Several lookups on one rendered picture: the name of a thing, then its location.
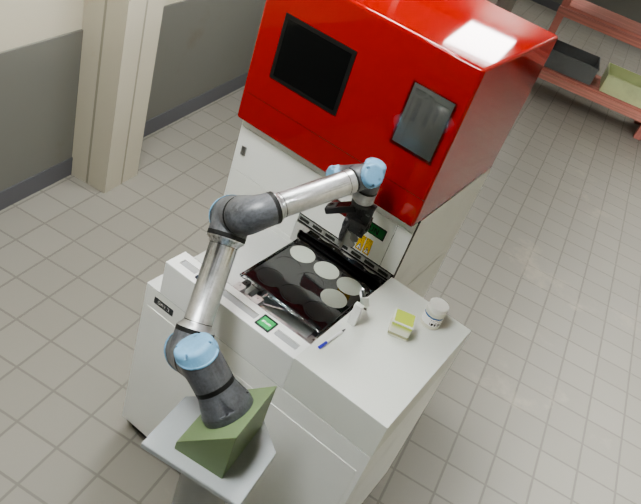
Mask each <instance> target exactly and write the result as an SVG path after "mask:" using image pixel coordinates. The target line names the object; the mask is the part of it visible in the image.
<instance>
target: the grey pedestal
mask: <svg viewBox="0 0 641 504"><path fill-rule="evenodd" d="M200 414H201V412H200V408H199V402H198V399H197V397H196V396H186V397H184V398H183V399H182V400H181V402H180V403H179V404H178V405H177V406H176V407H175V408H174V409H173V410H172V411H171V412H170V413H169V414H168V415H167V416H166V418H165V419H164V420H163V421H162V422H161V423H160V424H159V425H158V426H157V427H156V428H155V429H154V430H153V431H152V432H151V433H150V435H149V436H148V437H147V438H146V439H145V440H144V441H143V442H142V444H141V448H143V449H145V450H146V451H148V452H149V453H151V454H152V455H154V456H155V457H157V458H158V459H160V460H161V461H163V462H165V463H166V464H168V465H169V466H171V467H172V468H174V469H175V470H177V471H178V472H180V473H181V474H180V478H179V481H178V484H177V488H176V491H175V495H174V498H173V501H172V504H225V502H226V503H228V504H242V503H243V501H244V500H245V498H246V497H247V495H248V494H249V493H250V491H251V490H252V488H253V487H254V485H255V484H256V482H257V481H258V480H259V478H260V477H261V475H262V474H263V472H264V471H265V470H266V468H267V467H268V465H269V464H270V462H271V461H272V459H273V458H274V456H275V454H276V452H275V449H274V446H273V443H272V441H271V438H270V435H269V432H268V430H267V427H266V424H265V421H263V424H262V426H261V428H260V429H259V430H258V432H257V433H256V434H255V436H254V437H253V438H252V440H251V441H250V442H249V444H248V445H247V446H246V448H245V449H244V450H243V452H242V453H241V454H240V456H239V457H238V458H237V460H236V461H235V462H234V464H233V465H232V466H231V467H230V469H229V470H228V471H227V473H226V474H225V475H224V477H223V478H222V479H221V478H219V477H218V476H216V475H215V474H213V473H212V472H210V471H209V470H207V469H205V468H204V467H202V466H201V465H199V464H198V463H196V462H195V461H193V460H191V459H190V458H188V457H187V456H185V455H184V454H182V453H181V452H179V451H177V450H176V449H175V444H176V441H177V440H178V439H179V438H180V437H181V436H182V435H183V434H184V432H185V431H186V430H187V429H188V428H189V427H190V426H191V424H192V423H193V422H194V421H195V420H196V419H197V418H198V417H199V415H200Z"/></svg>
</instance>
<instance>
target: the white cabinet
mask: <svg viewBox="0 0 641 504"><path fill-rule="evenodd" d="M184 316H185V313H184V312H183V311H182V310H181V309H179V308H178V307H177V306H175V305H174V304H173V303H172V302H170V301H169V300H168V299H166V298H165V297H164V296H163V295H161V294H160V293H159V292H158V291H156V290H155V289H154V288H152V287H151V286H150V285H149V284H147V287H146V292H145V298H144V303H143V308H142V313H141V319H140V324H139V329H138V334H137V340H136V345H135V350H134V355H133V361H132V366H131V371H130V376H129V382H128V387H127V392H126V398H125V403H124V408H123V413H122V415H123V416H124V417H125V418H126V419H127V420H128V421H129V422H130V423H132V427H133V428H135V429H136V430H137V431H138V432H139V433H140V434H141V435H142V436H144V437H145V438H147V437H148V436H149V435H150V433H151V432H152V431H153V430H154V429H155V428H156V427H157V426H158V425H159V424H160V423H161V422H162V421H163V420H164V419H165V418H166V416H167V415H168V414H169V413H170V412H171V411H172V410H173V409H174V408H175V407H176V406H177V405H178V404H179V403H180V402H181V400H182V399H183V398H184V397H186V396H196V395H195V394H194V392H193V390H192V388H191V386H190V385H189V383H188V381H187V380H186V378H185V377H184V376H183V375H181V374H180V373H179V372H177V371H175V370H174V369H172V368H171V367H170V366H169V364H168V363H167V361H166V359H165V356H164V344H165V341H166V340H167V338H168V337H169V335H171V334H172V333H173V332H174V329H175V326H176V323H177V322H178V321H180V320H182V319H183V318H184ZM214 339H215V340H216V341H217V343H218V346H219V349H220V351H221V352H222V354H223V356H224V358H225V360H226V362H227V364H228V366H229V367H230V369H231V371H232V373H233V375H234V377H235V378H236V380H238V381H239V382H240V383H241V384H242V385H243V386H244V387H245V388H246V389H255V388H263V387H272V386H277V388H276V390H275V393H274V395H273V398H272V401H271V403H270V406H269V408H268V411H267V414H266V416H265V419H264V421H265V424H266V427H267V430H268V432H269V435H270V438H271V441H272V443H273V446H274V449H275V452H276V454H275V456H274V458H273V459H272V461H271V462H270V464H269V465H268V467H267V468H266V470H265V471H264V472H263V474H262V475H261V477H260V478H259V480H258V481H257V482H256V484H255V485H254V487H253V488H252V490H251V491H250V493H249V494H248V495H247V497H246V498H245V500H244V501H243V503H242V504H362V503H363V501H364V500H365V499H366V498H367V496H368V495H369V494H370V492H371V491H372V490H373V489H374V487H375V486H376V485H377V484H378V482H379V481H380V480H381V479H382V477H383V476H384V475H385V474H386V472H387V471H388V469H389V467H390V466H391V464H392V462H393V461H394V459H395V457H396V456H397V454H398V452H399V451H400V449H401V447H402V446H403V444H404V442H405V441H406V439H407V437H408V436H409V434H410V432H411V431H412V429H413V427H414V426H415V424H416V422H417V421H418V419H419V417H420V416H421V414H422V412H423V411H424V409H425V407H426V406H427V404H428V402H429V401H430V399H431V397H432V396H433V394H434V392H435V391H436V389H437V387H438V386H439V384H440V382H441V381H442V379H443V377H444V376H445V374H446V372H447V370H448V369H449V367H450V365H451V364H452V362H453V361H452V362H451V363H450V364H449V366H448V367H447V368H446V369H445V370H444V372H443V373H442V374H441V375H440V376H439V377H438V379H437V380H436V381H435V382H434V383H433V385H432V386H431V387H430V388H429V389H428V391H427V392H426V393H425V394H424V395H423V397H422V398H421V399H420V400H419V401H418V402H417V404H416V405H415V406H414V407H413V408H412V410H411V411H410V412H409V413H408V414H407V416H406V417H405V418H404V419H403V420H402V422H401V423H400V424H399V425H398V426H397V427H396V429H395V430H394V431H393V432H392V433H391V435H390V436H389V437H388V438H387V439H386V441H385V442H384V443H383V444H382V445H381V447H380V448H379V449H378V450H377V451H376V452H375V454H374V455H373V456H372V457H370V456H369V455H367V454H366V453H365V452H364V451H362V450H361V449H360V448H358V447H357V446H356V445H355V444H353V443H352V442H351V441H350V440H348V439H347V438H346V437H344V436H343V435H342V434H341V433H339V432H338V431H337V430H335V429H334V428H333V427H332V426H330V425H329V424H328V423H327V422H325V421H324V420H323V419H321V418H320V417H319V416H318V415H316V414H315V413H314V412H312V411H311V410H310V409H309V408H307V407H306V406H305V405H304V404H302V403H301V402H300V401H298V400H297V399H296V398H295V397H293V396H292V395H291V394H289V393H288V392H287V391H286V390H284V389H281V388H280V387H279V386H278V385H276V384H275V383H274V382H272V381H271V380H270V379H269V378H267V377H266V376H265V375H264V374H262V373H261V372H260V371H258V370H257V369H256V368H255V367H253V366H252V365H251V364H249V363H248V362H247V361H246V360H244V359H243V358H242V357H241V356H239V355H238V354H237V353H235V352H234V351H233V350H232V349H230V348H229V347H228V346H226V345H225V344H224V343H223V342H221V341H220V340H219V339H218V338H216V337H215V336H214Z"/></svg>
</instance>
